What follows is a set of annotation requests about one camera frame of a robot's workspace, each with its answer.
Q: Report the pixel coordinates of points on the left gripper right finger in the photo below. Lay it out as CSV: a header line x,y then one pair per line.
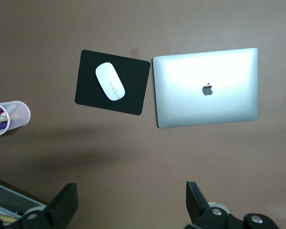
x,y
197,205

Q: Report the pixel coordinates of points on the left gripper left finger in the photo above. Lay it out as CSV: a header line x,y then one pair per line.
x,y
62,205

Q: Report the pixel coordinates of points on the silver laptop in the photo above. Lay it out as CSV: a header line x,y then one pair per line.
x,y
181,105

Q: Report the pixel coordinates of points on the yellow marker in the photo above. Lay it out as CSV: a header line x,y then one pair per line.
x,y
3,218

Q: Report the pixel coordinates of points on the purple marker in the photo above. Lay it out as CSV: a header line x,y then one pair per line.
x,y
2,125

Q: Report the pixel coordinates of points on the black metal mesh organizer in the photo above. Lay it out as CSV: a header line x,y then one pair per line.
x,y
12,198

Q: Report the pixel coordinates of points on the pink mesh pen cup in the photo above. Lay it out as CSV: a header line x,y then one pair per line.
x,y
20,114

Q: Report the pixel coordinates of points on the black mouse pad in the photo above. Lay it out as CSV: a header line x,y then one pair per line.
x,y
135,100

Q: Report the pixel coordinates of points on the white computer mouse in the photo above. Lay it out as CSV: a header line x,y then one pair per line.
x,y
109,81

